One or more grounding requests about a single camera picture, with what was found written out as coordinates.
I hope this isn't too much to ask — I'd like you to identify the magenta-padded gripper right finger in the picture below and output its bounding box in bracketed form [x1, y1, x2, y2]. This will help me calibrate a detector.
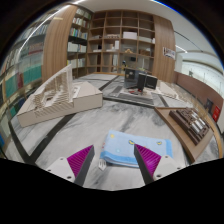
[133, 143, 184, 185]

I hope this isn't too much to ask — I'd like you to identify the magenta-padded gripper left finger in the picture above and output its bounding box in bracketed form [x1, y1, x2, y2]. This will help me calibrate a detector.
[45, 144, 96, 187]

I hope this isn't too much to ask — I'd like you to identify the light blue printed towel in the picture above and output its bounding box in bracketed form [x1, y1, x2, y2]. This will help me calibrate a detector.
[98, 129, 174, 171]

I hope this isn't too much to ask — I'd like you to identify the dark brown architectural model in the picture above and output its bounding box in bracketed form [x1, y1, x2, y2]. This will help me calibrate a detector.
[168, 107, 212, 146]

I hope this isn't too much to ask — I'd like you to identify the white architectural model on base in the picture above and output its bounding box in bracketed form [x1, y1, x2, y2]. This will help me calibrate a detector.
[15, 63, 104, 128]

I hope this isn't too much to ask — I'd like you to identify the red cabinet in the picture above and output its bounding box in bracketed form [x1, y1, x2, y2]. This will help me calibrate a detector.
[212, 105, 222, 123]

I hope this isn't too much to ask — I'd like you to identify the dark bin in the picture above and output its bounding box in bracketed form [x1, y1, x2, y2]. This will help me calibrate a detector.
[204, 99, 214, 114]

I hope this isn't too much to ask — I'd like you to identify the small white architectural model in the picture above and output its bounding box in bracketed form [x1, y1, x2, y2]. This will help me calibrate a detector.
[158, 80, 179, 100]

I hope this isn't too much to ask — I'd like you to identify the black box display model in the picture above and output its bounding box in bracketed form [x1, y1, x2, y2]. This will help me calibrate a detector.
[123, 67, 159, 93]

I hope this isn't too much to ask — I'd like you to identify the bookshelf with teal books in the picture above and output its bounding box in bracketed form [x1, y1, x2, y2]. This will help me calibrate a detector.
[0, 23, 44, 116]

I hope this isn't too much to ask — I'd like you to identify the wooden bookshelf with books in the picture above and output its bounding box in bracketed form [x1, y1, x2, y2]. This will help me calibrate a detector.
[66, 6, 93, 79]

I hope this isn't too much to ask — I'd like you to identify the wooden cubby shelf unit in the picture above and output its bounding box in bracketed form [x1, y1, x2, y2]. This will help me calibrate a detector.
[85, 9, 156, 76]

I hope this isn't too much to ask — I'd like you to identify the wall poster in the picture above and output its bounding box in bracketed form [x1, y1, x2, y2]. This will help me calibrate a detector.
[162, 46, 177, 60]

